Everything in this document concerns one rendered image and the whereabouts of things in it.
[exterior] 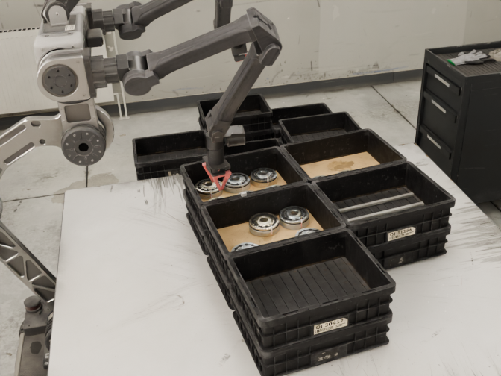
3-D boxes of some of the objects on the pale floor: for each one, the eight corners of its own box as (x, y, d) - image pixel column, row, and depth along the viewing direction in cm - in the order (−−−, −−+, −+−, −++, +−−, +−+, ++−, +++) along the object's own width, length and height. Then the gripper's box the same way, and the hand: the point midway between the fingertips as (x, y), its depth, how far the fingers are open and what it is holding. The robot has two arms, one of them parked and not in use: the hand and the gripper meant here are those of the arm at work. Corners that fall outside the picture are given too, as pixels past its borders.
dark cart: (443, 227, 348) (465, 77, 301) (409, 187, 386) (424, 48, 339) (538, 212, 357) (574, 63, 311) (496, 174, 395) (522, 37, 349)
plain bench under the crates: (86, 715, 164) (27, 577, 127) (92, 312, 298) (64, 190, 262) (616, 572, 189) (692, 424, 153) (401, 260, 323) (414, 142, 287)
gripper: (200, 142, 209) (203, 180, 217) (212, 155, 200) (214, 195, 209) (218, 137, 211) (220, 176, 219) (230, 151, 203) (232, 190, 211)
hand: (217, 183), depth 213 cm, fingers open, 6 cm apart
